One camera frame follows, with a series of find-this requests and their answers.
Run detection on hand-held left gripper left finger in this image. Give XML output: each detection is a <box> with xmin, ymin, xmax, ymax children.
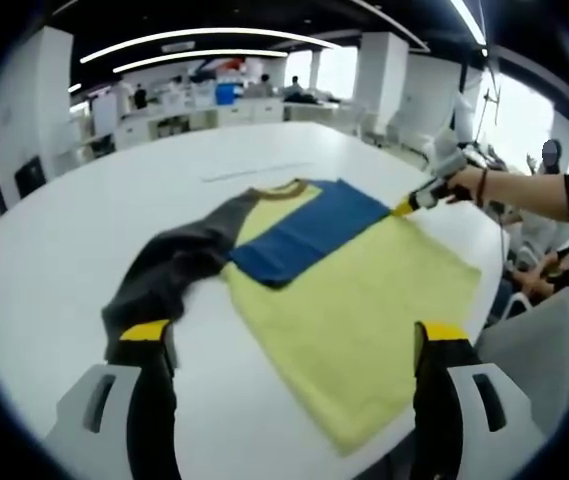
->
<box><xmin>43</xmin><ymin>319</ymin><xmax>180</xmax><ymax>480</ymax></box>

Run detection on blue storage bin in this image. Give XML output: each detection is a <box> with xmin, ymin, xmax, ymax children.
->
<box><xmin>215</xmin><ymin>82</ymin><xmax>238</xmax><ymax>106</ymax></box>

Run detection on yellow blue grey garment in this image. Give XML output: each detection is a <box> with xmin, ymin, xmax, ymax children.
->
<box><xmin>101</xmin><ymin>177</ymin><xmax>483</xmax><ymax>457</ymax></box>

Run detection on white square pillar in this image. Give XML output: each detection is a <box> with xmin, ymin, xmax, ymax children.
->
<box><xmin>353</xmin><ymin>32</ymin><xmax>410</xmax><ymax>140</ymax></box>
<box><xmin>0</xmin><ymin>24</ymin><xmax>75</xmax><ymax>201</ymax></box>

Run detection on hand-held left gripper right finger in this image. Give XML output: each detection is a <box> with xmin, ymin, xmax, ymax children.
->
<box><xmin>412</xmin><ymin>320</ymin><xmax>545</xmax><ymax>480</ymax></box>

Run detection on straight ceiling light strip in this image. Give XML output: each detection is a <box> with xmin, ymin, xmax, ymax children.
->
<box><xmin>451</xmin><ymin>0</ymin><xmax>488</xmax><ymax>44</ymax></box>

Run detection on white flat strip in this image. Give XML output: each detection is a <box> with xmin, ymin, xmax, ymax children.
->
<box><xmin>201</xmin><ymin>160</ymin><xmax>316</xmax><ymax>183</ymax></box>

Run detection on black cabinet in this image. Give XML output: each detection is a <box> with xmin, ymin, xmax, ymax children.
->
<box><xmin>13</xmin><ymin>157</ymin><xmax>46</xmax><ymax>199</ymax></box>

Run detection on black stand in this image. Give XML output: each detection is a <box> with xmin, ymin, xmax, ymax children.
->
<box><xmin>472</xmin><ymin>49</ymin><xmax>503</xmax><ymax>147</ymax></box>

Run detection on person's right hand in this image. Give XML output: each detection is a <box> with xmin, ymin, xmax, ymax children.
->
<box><xmin>446</xmin><ymin>167</ymin><xmax>485</xmax><ymax>204</ymax></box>

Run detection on white counter cabinets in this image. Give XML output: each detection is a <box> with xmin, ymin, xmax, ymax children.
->
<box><xmin>71</xmin><ymin>94</ymin><xmax>346</xmax><ymax>152</ymax></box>

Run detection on long curved ceiling light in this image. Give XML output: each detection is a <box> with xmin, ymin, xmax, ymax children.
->
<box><xmin>79</xmin><ymin>27</ymin><xmax>343</xmax><ymax>65</ymax></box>

